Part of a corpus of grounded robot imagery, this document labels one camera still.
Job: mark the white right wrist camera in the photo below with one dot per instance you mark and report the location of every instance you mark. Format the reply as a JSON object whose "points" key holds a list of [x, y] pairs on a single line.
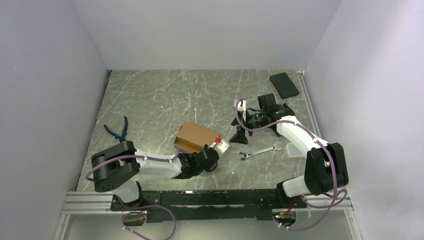
{"points": [[241, 108]]}

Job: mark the aluminium frame rail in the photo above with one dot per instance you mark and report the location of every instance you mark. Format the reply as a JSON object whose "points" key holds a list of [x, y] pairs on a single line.
{"points": [[93, 203]]}

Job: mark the brown cardboard paper box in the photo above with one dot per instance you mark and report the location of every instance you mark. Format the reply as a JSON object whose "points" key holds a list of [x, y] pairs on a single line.
{"points": [[191, 138]]}

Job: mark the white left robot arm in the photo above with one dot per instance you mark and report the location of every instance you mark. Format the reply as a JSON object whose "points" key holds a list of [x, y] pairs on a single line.
{"points": [[113, 169]]}

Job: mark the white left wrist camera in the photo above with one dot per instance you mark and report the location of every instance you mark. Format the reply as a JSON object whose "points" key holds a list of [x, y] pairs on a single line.
{"points": [[220, 145]]}

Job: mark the clear plastic lid case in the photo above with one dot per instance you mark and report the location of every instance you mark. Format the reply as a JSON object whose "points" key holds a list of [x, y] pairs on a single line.
{"points": [[293, 151]]}

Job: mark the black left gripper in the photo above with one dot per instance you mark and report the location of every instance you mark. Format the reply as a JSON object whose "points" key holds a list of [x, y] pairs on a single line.
{"points": [[209, 169]]}

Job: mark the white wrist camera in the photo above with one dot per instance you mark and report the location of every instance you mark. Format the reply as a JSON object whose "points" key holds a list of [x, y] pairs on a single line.
{"points": [[220, 145], [241, 108]]}

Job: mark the silver combination wrench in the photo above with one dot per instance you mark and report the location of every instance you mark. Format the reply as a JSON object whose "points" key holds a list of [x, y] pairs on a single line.
{"points": [[278, 146]]}

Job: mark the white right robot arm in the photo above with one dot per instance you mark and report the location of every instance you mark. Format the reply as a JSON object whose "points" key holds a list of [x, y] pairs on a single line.
{"points": [[325, 166]]}

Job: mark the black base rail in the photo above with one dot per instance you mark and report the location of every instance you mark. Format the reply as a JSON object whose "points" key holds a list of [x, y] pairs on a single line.
{"points": [[166, 205]]}

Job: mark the black flat box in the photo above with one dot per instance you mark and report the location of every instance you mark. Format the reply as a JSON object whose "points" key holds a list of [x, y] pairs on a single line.
{"points": [[283, 85]]}

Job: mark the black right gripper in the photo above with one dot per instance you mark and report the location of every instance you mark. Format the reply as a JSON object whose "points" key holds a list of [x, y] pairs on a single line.
{"points": [[240, 136]]}

